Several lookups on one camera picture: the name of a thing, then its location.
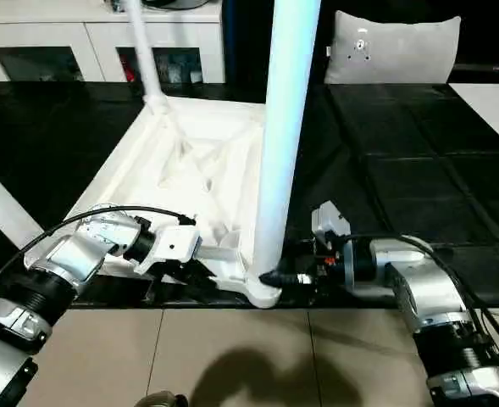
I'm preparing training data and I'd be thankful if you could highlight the white flat board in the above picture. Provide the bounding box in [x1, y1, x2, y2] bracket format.
[448, 82, 499, 153]

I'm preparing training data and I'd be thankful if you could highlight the black work mat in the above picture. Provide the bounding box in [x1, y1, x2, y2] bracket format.
[0, 81, 499, 310]

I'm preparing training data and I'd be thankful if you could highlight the white plastic table top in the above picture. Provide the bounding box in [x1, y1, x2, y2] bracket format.
[25, 95, 284, 308]

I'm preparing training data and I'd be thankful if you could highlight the light grey pillow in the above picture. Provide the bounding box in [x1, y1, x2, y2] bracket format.
[324, 10, 462, 86]

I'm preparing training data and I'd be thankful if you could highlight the dark robot body part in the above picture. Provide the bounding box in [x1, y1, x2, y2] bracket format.
[135, 392, 189, 407]

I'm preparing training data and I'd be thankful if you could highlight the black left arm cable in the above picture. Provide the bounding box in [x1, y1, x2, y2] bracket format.
[0, 206, 197, 306]

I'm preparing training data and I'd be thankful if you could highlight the white glass-door cabinet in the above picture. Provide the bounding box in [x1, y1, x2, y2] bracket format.
[0, 0, 226, 86]

